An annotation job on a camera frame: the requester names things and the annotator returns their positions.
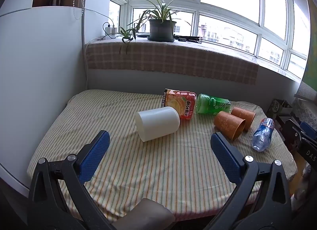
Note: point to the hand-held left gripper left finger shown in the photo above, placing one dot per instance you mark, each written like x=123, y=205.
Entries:
x=95, y=155

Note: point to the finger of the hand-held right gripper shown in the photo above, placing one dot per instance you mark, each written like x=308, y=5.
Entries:
x=308, y=127

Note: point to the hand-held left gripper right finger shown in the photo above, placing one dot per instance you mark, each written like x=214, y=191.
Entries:
x=225, y=160

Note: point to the white cup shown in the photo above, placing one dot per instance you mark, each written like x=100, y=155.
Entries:
x=158, y=123

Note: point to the orange paper cup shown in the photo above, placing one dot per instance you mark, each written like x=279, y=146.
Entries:
x=245, y=116
x=226, y=123

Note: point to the grey patterned cloth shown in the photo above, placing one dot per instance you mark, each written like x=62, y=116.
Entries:
x=305, y=106

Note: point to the green cardboard box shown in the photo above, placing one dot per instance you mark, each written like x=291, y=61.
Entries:
x=278, y=108

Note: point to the clear water bottle blue label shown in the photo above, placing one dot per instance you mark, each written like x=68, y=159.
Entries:
x=262, y=135

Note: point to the striped tablecloth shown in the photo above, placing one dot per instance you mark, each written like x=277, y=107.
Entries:
x=148, y=168

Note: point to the green tea bottle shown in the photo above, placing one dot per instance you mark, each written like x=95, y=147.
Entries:
x=210, y=103

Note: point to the green yellow painting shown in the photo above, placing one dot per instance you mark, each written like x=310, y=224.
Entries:
x=310, y=59

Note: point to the orange juice bottle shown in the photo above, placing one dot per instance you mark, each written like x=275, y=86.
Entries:
x=183, y=103

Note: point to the brown padded chair back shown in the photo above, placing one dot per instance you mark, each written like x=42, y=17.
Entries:
x=146, y=215

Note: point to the white cabinet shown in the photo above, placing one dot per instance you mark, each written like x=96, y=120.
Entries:
x=37, y=83

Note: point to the plaid windowsill cloth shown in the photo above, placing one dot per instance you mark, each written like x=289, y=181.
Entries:
x=173, y=59

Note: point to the white charger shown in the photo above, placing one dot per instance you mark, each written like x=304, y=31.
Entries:
x=110, y=31

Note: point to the small spider plant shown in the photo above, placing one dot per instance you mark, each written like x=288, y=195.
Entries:
x=126, y=33

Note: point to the black bar device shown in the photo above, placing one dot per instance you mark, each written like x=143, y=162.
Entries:
x=188, y=38

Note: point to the black round dish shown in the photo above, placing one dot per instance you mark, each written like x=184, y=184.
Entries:
x=143, y=35

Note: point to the large potted spider plant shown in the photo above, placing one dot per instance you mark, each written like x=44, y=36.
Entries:
x=162, y=29

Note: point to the white window frame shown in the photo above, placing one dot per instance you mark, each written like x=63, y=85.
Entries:
x=198, y=7

